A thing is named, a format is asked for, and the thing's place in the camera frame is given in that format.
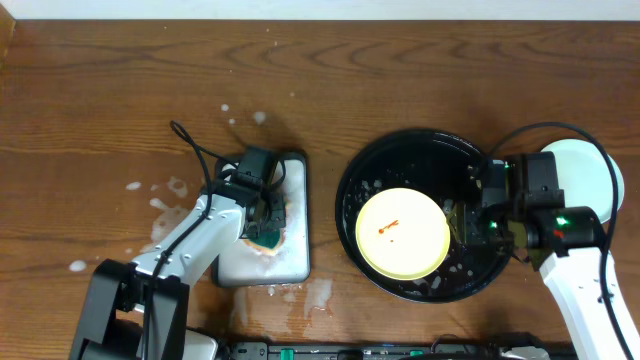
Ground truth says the rectangular black soap tray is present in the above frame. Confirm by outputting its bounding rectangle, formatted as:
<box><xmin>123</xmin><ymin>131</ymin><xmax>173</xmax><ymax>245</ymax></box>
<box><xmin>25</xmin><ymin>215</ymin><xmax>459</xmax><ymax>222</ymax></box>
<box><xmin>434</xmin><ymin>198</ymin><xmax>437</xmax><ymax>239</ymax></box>
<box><xmin>212</xmin><ymin>152</ymin><xmax>311</xmax><ymax>288</ymax></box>

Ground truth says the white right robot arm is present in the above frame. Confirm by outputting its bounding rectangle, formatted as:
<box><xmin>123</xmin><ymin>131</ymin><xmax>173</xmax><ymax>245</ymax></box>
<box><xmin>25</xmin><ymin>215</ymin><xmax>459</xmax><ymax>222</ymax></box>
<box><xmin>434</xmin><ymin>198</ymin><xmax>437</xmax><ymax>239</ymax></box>
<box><xmin>446</xmin><ymin>200</ymin><xmax>639</xmax><ymax>359</ymax></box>

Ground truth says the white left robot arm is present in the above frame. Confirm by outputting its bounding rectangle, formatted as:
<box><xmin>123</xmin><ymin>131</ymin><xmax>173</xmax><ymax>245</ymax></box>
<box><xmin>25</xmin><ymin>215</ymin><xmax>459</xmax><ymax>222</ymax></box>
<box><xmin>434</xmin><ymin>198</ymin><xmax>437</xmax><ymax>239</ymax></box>
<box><xmin>70</xmin><ymin>172</ymin><xmax>285</xmax><ymax>360</ymax></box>

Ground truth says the yellow plate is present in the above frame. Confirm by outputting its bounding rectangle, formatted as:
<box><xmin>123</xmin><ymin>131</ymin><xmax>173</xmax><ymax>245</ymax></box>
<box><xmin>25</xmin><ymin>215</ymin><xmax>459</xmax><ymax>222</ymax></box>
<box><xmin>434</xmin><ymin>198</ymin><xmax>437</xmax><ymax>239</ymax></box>
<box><xmin>355</xmin><ymin>188</ymin><xmax>451</xmax><ymax>281</ymax></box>

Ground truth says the round black tray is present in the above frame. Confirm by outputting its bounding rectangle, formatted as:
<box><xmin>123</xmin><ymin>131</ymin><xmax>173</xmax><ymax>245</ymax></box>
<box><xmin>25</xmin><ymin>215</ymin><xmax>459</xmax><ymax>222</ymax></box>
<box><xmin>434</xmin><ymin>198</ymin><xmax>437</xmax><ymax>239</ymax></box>
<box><xmin>335</xmin><ymin>129</ymin><xmax>510</xmax><ymax>303</ymax></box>

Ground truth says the green and yellow sponge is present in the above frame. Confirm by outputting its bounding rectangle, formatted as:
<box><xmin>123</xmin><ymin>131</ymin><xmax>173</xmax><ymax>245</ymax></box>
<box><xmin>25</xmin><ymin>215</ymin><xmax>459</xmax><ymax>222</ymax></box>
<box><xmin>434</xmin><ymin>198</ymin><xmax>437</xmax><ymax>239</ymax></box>
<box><xmin>244</xmin><ymin>229</ymin><xmax>285</xmax><ymax>256</ymax></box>

